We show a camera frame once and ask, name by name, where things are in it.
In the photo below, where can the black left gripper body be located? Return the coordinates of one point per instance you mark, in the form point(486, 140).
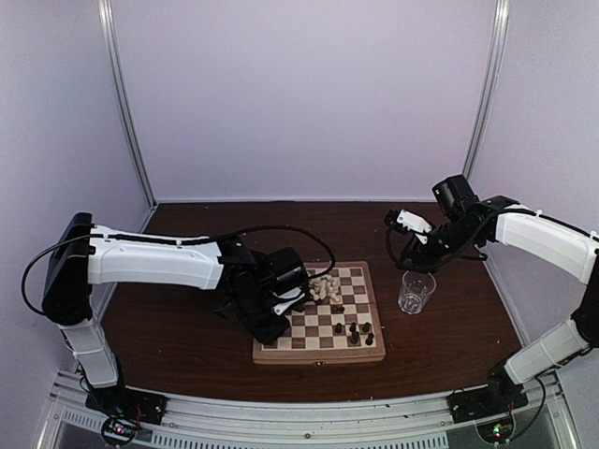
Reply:
point(252, 312)

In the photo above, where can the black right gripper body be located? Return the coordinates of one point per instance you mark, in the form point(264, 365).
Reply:
point(454, 233)

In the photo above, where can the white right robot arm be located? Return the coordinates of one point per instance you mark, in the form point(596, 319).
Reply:
point(546, 267)

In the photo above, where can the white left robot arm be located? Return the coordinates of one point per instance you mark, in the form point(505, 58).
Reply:
point(262, 287)

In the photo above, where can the wooden chess board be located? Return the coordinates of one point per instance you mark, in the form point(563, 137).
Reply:
point(310, 340)

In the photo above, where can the clear plastic cup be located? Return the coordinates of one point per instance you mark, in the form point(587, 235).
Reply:
point(416, 290)

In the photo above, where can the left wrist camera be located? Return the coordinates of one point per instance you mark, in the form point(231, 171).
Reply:
point(286, 300)

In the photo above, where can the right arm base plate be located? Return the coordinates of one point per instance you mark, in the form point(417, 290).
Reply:
point(474, 404)

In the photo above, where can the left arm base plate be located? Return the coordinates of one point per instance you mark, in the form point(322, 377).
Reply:
point(131, 405)

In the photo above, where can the aluminium frame post left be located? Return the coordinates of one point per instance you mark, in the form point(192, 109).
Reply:
point(106, 17)

